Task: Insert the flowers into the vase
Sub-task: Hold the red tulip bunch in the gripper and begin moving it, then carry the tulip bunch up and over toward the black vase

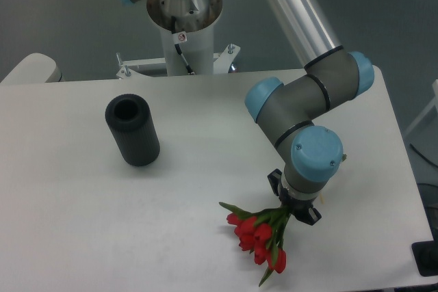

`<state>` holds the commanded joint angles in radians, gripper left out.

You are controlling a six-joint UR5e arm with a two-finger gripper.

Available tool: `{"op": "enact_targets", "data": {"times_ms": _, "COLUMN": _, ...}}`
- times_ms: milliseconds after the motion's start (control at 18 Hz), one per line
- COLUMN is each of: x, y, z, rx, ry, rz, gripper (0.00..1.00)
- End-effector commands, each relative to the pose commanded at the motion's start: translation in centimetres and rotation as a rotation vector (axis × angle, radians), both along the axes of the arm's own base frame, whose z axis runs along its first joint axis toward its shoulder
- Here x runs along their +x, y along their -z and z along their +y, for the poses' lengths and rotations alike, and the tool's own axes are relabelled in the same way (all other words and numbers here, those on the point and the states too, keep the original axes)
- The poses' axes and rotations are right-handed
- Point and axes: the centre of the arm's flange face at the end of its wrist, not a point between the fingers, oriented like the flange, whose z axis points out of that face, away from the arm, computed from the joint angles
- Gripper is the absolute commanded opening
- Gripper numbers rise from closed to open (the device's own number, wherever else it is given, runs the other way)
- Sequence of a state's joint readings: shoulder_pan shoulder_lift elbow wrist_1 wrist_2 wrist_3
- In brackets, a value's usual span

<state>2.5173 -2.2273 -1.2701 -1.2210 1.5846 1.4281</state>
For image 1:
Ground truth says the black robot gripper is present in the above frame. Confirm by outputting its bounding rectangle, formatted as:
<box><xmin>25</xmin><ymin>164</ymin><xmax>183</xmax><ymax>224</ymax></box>
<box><xmin>268</xmin><ymin>168</ymin><xmax>322</xmax><ymax>226</ymax></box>

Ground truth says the red tulip bouquet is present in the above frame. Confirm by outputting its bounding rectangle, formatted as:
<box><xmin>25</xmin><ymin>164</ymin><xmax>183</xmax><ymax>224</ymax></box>
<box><xmin>219</xmin><ymin>202</ymin><xmax>291</xmax><ymax>286</ymax></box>

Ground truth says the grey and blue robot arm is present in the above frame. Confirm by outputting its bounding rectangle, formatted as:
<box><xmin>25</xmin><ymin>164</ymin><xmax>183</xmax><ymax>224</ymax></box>
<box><xmin>121</xmin><ymin>0</ymin><xmax>374</xmax><ymax>225</ymax></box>

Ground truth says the black ribbed cylindrical vase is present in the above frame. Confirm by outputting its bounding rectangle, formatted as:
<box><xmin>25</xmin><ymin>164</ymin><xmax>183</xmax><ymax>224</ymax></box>
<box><xmin>105</xmin><ymin>94</ymin><xmax>160</xmax><ymax>167</ymax></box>

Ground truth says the black device at table corner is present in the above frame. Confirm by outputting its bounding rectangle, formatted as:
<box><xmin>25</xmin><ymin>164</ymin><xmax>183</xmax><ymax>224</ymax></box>
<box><xmin>411</xmin><ymin>241</ymin><xmax>437</xmax><ymax>277</ymax></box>

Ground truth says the white rounded side table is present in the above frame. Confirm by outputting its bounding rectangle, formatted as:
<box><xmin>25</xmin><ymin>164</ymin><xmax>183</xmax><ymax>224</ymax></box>
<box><xmin>1</xmin><ymin>53</ymin><xmax>65</xmax><ymax>85</ymax></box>

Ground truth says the black floor cable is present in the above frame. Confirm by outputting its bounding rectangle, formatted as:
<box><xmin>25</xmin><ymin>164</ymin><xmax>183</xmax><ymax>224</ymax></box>
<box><xmin>409</xmin><ymin>144</ymin><xmax>438</xmax><ymax>167</ymax></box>

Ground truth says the white pedestal base frame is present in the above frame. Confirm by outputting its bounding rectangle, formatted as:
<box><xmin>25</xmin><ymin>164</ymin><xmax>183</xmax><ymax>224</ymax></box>
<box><xmin>116</xmin><ymin>44</ymin><xmax>241</xmax><ymax>79</ymax></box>

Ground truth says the white frame at right edge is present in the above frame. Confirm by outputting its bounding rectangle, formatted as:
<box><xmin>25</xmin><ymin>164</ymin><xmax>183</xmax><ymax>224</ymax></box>
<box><xmin>402</xmin><ymin>80</ymin><xmax>437</xmax><ymax>139</ymax></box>

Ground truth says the black pedestal cable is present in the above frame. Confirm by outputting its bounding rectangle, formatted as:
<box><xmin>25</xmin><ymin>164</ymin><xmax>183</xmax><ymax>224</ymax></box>
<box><xmin>170</xmin><ymin>15</ymin><xmax>196</xmax><ymax>76</ymax></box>

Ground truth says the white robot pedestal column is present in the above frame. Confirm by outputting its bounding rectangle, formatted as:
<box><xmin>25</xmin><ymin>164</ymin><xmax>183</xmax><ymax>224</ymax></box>
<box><xmin>146</xmin><ymin>0</ymin><xmax>222</xmax><ymax>76</ymax></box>

